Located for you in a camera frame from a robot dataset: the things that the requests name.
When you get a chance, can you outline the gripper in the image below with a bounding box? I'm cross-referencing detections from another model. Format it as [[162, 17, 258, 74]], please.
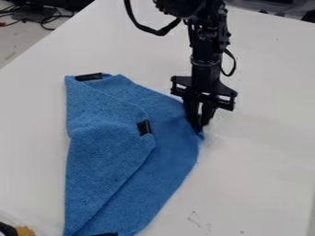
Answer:
[[169, 58, 239, 133]]

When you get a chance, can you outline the blue cloth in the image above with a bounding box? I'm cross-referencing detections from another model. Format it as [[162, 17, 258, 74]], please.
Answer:
[[61, 72, 206, 236]]

